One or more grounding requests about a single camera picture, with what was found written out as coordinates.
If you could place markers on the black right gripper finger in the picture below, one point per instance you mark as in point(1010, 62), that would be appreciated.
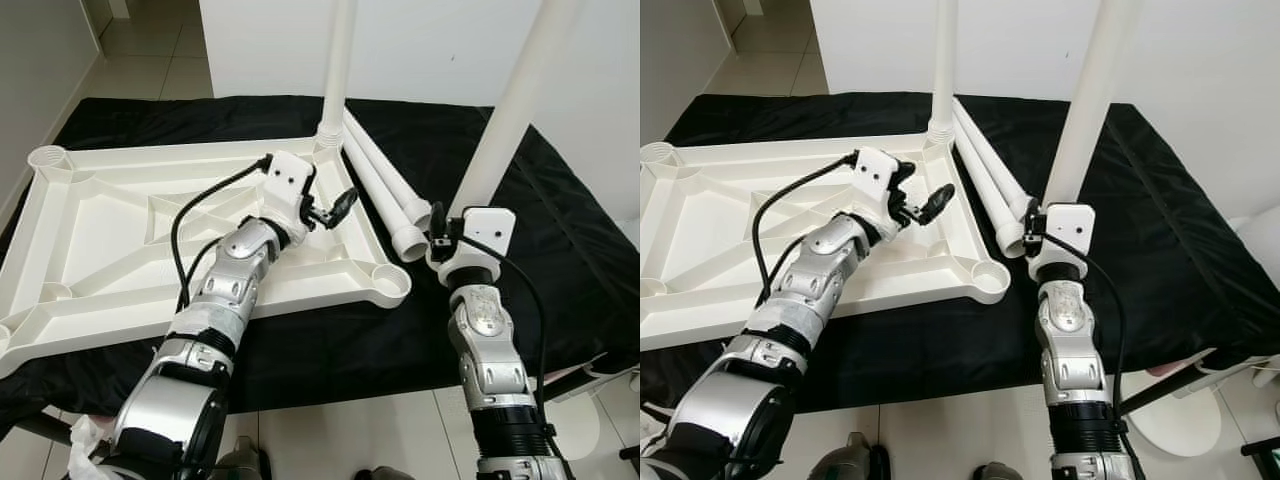
point(438, 218)
point(1030, 218)

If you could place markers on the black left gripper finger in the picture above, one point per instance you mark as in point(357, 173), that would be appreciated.
point(346, 203)
point(941, 200)
point(311, 182)
point(905, 178)

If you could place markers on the white plastic table leg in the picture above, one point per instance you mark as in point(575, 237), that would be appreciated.
point(985, 184)
point(385, 163)
point(380, 192)
point(943, 60)
point(338, 60)
point(1090, 100)
point(990, 154)
point(510, 110)

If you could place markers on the white plastic table top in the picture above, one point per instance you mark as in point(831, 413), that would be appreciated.
point(720, 220)
point(100, 230)

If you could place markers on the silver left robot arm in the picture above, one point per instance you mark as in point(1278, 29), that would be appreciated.
point(830, 275)
point(230, 280)

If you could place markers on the black table cloth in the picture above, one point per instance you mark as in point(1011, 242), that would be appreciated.
point(1180, 230)
point(590, 250)

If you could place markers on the grey robot right leg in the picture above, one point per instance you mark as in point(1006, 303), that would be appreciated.
point(385, 474)
point(995, 472)

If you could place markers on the white crumpled plastic sheet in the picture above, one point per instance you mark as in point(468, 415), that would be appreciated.
point(85, 445)

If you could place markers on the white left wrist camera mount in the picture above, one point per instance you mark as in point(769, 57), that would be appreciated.
point(288, 180)
point(880, 175)

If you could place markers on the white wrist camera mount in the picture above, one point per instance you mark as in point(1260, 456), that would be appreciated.
point(1072, 230)
point(880, 175)
point(490, 235)
point(288, 180)

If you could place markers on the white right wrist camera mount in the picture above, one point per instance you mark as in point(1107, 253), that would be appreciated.
point(490, 235)
point(1072, 230)

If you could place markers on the black metal frame bar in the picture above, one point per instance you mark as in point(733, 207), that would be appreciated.
point(570, 383)
point(1160, 385)

